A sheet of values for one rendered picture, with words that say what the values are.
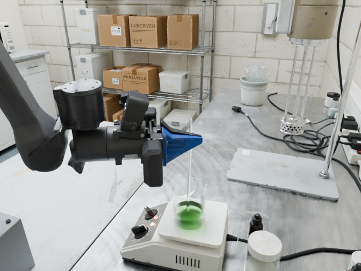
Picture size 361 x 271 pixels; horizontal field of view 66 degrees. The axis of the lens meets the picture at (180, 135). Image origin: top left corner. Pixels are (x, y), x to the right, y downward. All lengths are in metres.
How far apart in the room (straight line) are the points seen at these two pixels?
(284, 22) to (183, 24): 1.90
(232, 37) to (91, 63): 1.42
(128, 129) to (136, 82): 2.39
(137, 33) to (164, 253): 2.42
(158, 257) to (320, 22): 0.61
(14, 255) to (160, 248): 0.26
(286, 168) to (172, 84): 2.00
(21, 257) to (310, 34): 0.76
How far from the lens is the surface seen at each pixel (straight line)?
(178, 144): 0.46
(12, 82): 0.44
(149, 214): 0.62
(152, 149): 0.38
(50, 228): 0.74
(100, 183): 0.85
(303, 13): 0.75
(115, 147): 0.45
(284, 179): 0.87
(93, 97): 0.42
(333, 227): 0.77
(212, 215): 0.58
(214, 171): 0.87
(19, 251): 0.63
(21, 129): 0.46
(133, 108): 0.43
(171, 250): 0.55
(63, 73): 3.90
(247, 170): 0.88
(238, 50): 2.87
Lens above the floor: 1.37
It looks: 25 degrees down
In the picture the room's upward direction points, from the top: straight up
